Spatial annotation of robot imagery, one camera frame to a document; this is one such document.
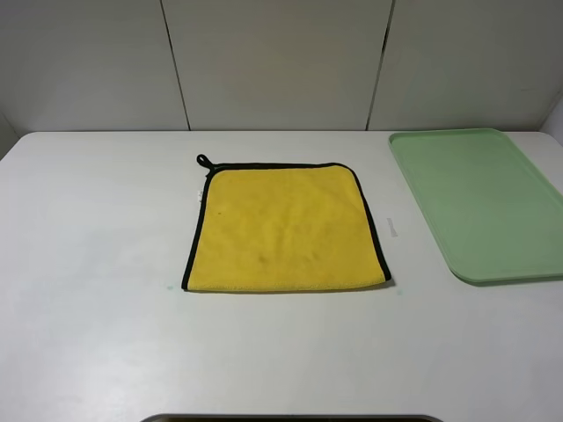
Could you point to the yellow towel with black trim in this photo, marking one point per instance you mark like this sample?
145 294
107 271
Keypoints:
283 228

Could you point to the light green plastic tray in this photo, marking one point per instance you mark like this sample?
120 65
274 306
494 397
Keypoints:
494 215

